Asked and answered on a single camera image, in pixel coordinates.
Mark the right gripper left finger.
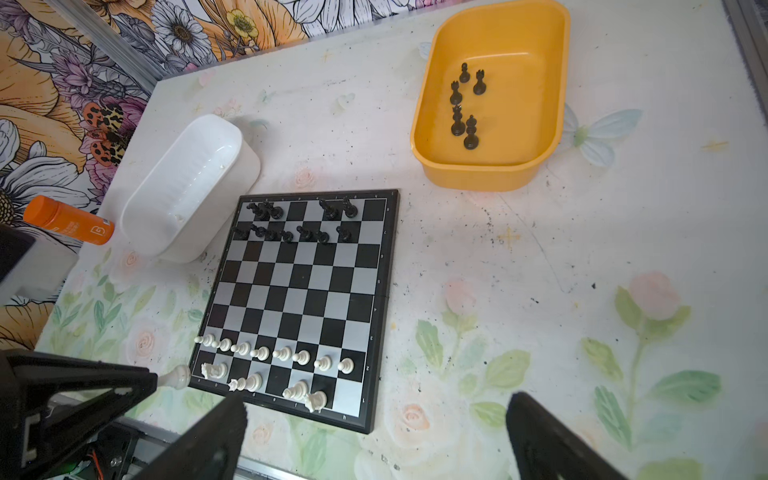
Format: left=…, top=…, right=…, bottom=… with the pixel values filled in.
left=135, top=393, right=247, bottom=479

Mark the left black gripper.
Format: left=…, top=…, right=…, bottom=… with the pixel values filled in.
left=1, top=350, right=158, bottom=479

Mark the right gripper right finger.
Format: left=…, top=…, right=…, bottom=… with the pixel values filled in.
left=506, top=392, right=624, bottom=480

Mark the white chess piece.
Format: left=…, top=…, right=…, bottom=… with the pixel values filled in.
left=157, top=365, right=191, bottom=390

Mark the white plastic tray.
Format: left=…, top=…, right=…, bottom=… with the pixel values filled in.
left=120, top=114, right=261, bottom=263

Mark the black chess piece in tray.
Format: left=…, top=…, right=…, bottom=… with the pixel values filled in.
left=450, top=105, right=466, bottom=136
left=463, top=115, right=479, bottom=150
left=449, top=80, right=463, bottom=106
left=473, top=69, right=487, bottom=95
left=459, top=63, right=471, bottom=84

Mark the black and silver chessboard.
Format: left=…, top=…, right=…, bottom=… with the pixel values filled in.
left=189, top=189, right=399, bottom=434

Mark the yellow plastic tray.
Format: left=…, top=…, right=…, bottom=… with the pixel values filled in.
left=410, top=1, right=570, bottom=192

